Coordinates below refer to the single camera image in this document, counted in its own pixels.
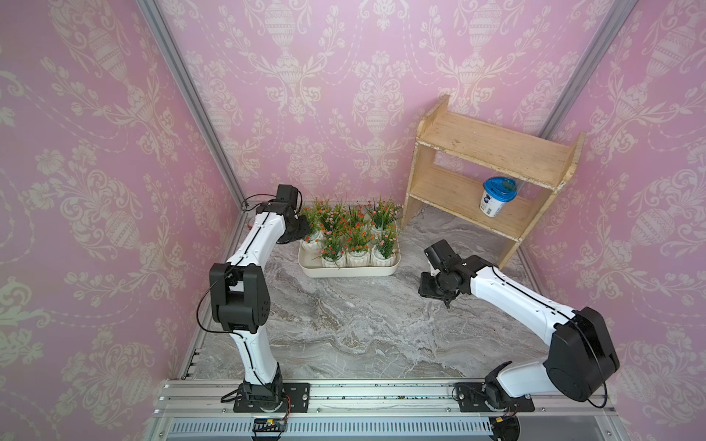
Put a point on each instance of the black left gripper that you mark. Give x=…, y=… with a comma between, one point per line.
x=304, y=229

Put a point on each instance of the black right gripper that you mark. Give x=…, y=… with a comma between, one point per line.
x=425, y=290

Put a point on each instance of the orange flower pot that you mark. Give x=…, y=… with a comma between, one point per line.
x=312, y=241
x=358, y=245

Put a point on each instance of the pink flower pot mid-right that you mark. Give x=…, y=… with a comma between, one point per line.
x=332, y=251

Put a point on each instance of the red flower pot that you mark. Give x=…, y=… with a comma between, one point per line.
x=356, y=218

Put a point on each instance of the orange flower pot front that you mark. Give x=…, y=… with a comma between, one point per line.
x=358, y=245

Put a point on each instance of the large pink flower pot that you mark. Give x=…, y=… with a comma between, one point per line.
x=330, y=218

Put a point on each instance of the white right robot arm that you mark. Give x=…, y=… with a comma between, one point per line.
x=581, y=355

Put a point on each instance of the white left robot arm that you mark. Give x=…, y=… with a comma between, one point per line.
x=240, y=301

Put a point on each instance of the white plastic storage box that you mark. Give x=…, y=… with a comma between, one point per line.
x=312, y=266

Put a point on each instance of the blue lidded white cup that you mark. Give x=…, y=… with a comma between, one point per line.
x=498, y=191

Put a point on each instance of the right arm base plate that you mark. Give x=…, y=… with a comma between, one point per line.
x=485, y=398

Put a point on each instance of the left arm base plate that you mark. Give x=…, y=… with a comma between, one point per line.
x=274, y=398

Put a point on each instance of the aluminium mounting rail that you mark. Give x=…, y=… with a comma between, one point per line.
x=447, y=409

